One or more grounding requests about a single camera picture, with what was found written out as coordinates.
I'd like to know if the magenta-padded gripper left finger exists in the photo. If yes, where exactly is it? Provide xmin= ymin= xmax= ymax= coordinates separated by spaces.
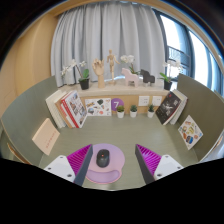
xmin=43 ymin=143 xmax=94 ymax=187

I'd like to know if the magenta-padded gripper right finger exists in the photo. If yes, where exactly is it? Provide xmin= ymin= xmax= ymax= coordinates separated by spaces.
xmin=134 ymin=143 xmax=184 ymax=185

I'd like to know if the black computer mouse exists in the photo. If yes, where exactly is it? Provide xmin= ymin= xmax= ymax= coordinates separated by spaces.
xmin=95 ymin=148 xmax=111 ymax=169

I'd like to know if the purple mouse pad with wrist rest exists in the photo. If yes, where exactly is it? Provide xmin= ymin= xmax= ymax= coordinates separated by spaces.
xmin=85 ymin=143 xmax=126 ymax=185

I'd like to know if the beige card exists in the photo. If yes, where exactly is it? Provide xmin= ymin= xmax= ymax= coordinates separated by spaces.
xmin=31 ymin=117 xmax=61 ymax=157

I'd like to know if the colourful sticker sheet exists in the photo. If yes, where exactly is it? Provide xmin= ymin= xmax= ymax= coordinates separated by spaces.
xmin=177 ymin=114 xmax=204 ymax=151

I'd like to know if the orange book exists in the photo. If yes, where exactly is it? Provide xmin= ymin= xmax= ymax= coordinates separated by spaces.
xmin=54 ymin=96 xmax=76 ymax=129

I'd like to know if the dark cover book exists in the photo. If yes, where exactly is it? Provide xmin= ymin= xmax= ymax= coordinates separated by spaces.
xmin=155 ymin=90 xmax=182 ymax=126

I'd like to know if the thick white book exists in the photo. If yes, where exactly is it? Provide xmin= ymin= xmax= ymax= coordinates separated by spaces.
xmin=169 ymin=88 xmax=188 ymax=126

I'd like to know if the colourful cover magazine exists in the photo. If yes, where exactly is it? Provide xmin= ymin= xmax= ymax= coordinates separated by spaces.
xmin=60 ymin=89 xmax=89 ymax=129

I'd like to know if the white book with red edge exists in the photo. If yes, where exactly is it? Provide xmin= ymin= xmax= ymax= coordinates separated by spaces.
xmin=176 ymin=95 xmax=189 ymax=126

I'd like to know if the green desk divider panel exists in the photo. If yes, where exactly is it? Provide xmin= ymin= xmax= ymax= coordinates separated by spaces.
xmin=0 ymin=75 xmax=59 ymax=166
xmin=176 ymin=73 xmax=224 ymax=163

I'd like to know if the white card with small pictures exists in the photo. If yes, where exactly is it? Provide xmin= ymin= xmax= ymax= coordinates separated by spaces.
xmin=84 ymin=97 xmax=112 ymax=117

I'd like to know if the round purple sign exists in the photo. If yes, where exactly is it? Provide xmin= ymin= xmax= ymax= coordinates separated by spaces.
xmin=110 ymin=97 xmax=125 ymax=112

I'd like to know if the white orchid in black pot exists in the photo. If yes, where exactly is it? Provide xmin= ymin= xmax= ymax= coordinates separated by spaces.
xmin=119 ymin=54 xmax=141 ymax=76
xmin=158 ymin=59 xmax=184 ymax=92
xmin=60 ymin=58 xmax=91 ymax=91

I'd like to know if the wooden desk shelf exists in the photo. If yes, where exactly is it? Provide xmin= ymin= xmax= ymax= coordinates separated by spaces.
xmin=61 ymin=81 xmax=171 ymax=116

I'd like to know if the dark horse figurine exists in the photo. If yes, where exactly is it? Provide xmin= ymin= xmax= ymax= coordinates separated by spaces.
xmin=139 ymin=68 xmax=156 ymax=86

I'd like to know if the pink horse figurine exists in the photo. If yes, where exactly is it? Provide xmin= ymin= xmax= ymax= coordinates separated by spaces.
xmin=120 ymin=67 xmax=140 ymax=88

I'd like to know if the wooden hand model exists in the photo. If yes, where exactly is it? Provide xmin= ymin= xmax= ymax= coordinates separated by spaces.
xmin=91 ymin=58 xmax=106 ymax=89

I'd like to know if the wooden mannequin figure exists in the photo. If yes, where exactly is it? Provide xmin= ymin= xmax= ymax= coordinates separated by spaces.
xmin=105 ymin=49 xmax=120 ymax=85

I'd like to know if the window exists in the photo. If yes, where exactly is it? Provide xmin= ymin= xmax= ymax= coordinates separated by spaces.
xmin=154 ymin=11 xmax=224 ymax=98

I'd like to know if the grey curtain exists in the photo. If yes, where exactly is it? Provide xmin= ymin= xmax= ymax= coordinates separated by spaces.
xmin=49 ymin=1 xmax=168 ymax=88

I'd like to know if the white wall socket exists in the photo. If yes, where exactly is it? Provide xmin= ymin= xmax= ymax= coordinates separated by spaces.
xmin=151 ymin=95 xmax=163 ymax=107
xmin=138 ymin=95 xmax=151 ymax=107

